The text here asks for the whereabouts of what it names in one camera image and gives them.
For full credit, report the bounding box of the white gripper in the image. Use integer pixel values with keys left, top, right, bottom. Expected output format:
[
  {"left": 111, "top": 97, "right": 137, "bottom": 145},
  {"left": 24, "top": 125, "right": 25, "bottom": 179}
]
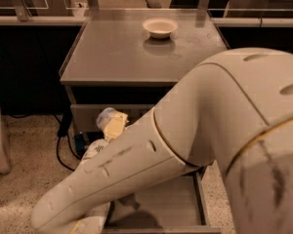
[{"left": 79, "top": 112, "right": 128, "bottom": 166}]

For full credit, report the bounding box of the blue plastic bottle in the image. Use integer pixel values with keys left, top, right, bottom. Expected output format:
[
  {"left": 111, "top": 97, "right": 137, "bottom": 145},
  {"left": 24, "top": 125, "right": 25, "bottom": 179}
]
[{"left": 96, "top": 107, "right": 116, "bottom": 132}]

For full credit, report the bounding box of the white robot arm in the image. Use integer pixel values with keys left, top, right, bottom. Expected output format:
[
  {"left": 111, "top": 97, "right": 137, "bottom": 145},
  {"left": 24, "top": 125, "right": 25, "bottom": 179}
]
[{"left": 31, "top": 48, "right": 293, "bottom": 234}]

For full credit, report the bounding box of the top grey drawer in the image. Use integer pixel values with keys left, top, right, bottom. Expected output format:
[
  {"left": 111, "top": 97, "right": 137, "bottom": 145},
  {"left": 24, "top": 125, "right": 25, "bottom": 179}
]
[{"left": 71, "top": 104, "right": 153, "bottom": 132}]

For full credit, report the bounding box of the grey metal drawer cabinet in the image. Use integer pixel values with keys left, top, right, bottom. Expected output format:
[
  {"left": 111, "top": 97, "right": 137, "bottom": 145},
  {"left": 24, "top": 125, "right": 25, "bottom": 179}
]
[{"left": 58, "top": 8, "right": 232, "bottom": 234}]

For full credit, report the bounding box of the bottom grey open drawer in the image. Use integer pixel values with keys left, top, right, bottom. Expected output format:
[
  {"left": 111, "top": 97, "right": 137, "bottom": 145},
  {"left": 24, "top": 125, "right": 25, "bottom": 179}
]
[{"left": 103, "top": 173, "right": 222, "bottom": 234}]

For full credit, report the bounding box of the blue power adapter box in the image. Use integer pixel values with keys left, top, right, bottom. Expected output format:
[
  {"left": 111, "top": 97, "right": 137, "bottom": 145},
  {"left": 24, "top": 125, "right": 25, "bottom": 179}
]
[{"left": 74, "top": 134, "right": 86, "bottom": 152}]

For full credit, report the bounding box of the white paper bowl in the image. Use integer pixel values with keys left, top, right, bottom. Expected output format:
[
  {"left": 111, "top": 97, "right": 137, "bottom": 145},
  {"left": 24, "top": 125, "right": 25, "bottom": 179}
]
[{"left": 143, "top": 18, "right": 178, "bottom": 39}]

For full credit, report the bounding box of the black cable on floor left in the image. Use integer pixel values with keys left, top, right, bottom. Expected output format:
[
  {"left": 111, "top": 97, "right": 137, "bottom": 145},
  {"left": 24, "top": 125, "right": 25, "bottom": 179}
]
[{"left": 52, "top": 113, "right": 83, "bottom": 173}]

